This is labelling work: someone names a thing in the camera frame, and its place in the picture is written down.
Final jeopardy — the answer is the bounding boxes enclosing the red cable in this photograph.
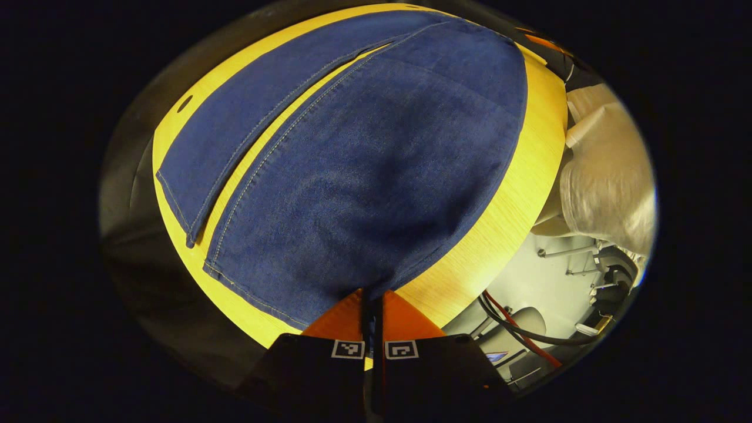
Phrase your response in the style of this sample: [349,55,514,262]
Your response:
[483,290,563,369]

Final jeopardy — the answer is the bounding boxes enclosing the grey metal bars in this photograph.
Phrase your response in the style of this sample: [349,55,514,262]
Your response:
[538,242,605,277]

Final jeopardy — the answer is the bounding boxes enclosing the black cable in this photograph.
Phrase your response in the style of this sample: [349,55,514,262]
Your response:
[477,292,606,347]

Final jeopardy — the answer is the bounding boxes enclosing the blue denim jeans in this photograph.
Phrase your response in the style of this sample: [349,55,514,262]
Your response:
[156,9,528,330]

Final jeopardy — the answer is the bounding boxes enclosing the grey chair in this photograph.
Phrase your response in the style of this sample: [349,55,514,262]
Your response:
[446,305,556,385]

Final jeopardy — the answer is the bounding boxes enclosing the black backdrop cloth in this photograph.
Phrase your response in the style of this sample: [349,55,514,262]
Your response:
[100,35,271,390]

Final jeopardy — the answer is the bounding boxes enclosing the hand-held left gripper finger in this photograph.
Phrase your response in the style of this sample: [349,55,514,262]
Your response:
[373,289,513,421]
[235,288,372,419]

